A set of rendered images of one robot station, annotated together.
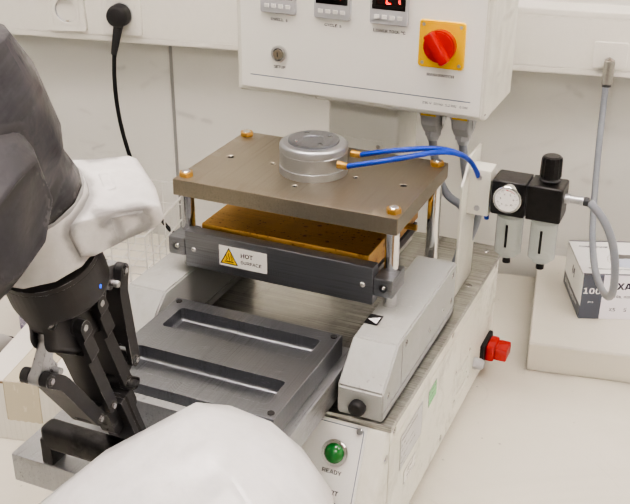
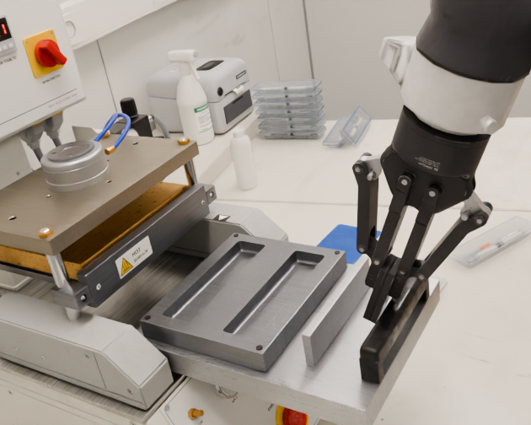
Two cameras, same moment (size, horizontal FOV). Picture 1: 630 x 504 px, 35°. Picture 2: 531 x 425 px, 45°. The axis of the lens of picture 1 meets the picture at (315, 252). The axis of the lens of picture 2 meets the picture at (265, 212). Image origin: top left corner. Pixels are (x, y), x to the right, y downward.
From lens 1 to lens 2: 1.00 m
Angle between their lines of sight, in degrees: 69
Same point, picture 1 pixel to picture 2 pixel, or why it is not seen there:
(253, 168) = (54, 203)
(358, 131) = not seen: outside the picture
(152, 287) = (118, 334)
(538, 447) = not seen: hidden behind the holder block
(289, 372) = (282, 250)
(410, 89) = (37, 102)
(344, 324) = (152, 275)
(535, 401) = not seen: hidden behind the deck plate
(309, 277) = (175, 228)
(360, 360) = (260, 231)
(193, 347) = (235, 298)
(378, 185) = (130, 151)
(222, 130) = not seen: outside the picture
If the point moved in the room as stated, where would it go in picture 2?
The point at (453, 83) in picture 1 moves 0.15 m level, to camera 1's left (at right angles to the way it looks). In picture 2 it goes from (61, 80) to (14, 116)
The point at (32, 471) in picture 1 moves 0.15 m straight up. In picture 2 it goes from (375, 405) to (362, 273)
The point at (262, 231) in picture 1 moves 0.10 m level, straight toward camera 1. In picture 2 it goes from (119, 231) to (198, 223)
